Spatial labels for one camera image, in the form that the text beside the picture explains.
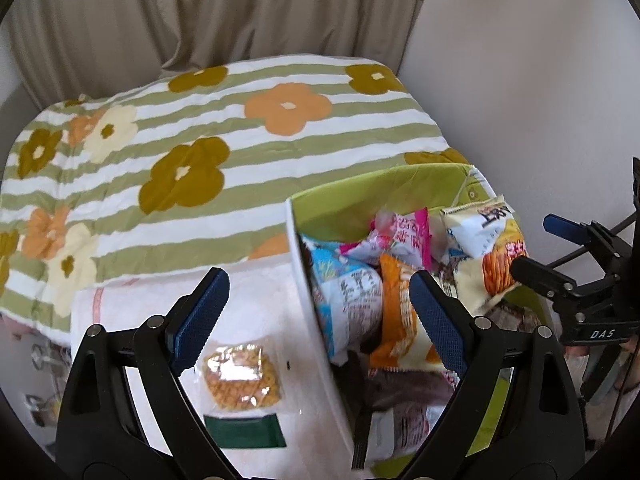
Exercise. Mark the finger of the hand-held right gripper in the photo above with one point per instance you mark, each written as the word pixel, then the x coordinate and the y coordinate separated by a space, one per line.
pixel 542 277
pixel 565 227

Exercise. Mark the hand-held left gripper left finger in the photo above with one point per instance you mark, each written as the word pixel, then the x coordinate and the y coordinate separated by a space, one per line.
pixel 200 320

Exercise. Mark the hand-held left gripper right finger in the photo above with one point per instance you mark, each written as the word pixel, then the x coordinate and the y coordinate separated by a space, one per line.
pixel 437 320

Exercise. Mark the clear green-label snack packet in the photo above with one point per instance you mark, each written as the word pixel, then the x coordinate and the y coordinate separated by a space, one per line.
pixel 240 375

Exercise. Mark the cream yellow snack packet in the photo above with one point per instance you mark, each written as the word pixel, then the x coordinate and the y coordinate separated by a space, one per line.
pixel 480 240

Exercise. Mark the pink snack packet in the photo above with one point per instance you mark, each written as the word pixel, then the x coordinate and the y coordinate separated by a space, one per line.
pixel 405 235

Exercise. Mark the blue cartoon snack bag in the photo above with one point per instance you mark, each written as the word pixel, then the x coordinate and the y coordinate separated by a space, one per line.
pixel 345 300

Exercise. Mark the green storage box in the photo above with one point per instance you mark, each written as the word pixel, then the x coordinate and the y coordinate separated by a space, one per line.
pixel 350 200

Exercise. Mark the person's right hand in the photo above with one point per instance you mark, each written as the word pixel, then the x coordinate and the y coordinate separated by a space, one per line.
pixel 631 370

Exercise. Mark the orange snack packet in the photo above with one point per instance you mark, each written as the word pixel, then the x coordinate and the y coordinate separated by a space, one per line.
pixel 395 320

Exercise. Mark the brown snack packet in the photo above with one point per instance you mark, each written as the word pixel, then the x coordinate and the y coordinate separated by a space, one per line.
pixel 400 390

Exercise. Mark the white red-print snack packet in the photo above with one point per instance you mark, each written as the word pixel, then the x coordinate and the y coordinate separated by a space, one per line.
pixel 400 430

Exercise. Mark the shiny metal object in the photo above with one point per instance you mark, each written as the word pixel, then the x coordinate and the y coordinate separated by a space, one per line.
pixel 45 385

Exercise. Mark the pink cloth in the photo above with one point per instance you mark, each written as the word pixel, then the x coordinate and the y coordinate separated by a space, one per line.
pixel 15 327

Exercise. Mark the striped floral blanket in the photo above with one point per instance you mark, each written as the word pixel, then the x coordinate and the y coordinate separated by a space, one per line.
pixel 200 125

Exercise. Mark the beige curtain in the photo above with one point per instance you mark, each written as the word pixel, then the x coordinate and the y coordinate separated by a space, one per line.
pixel 200 10

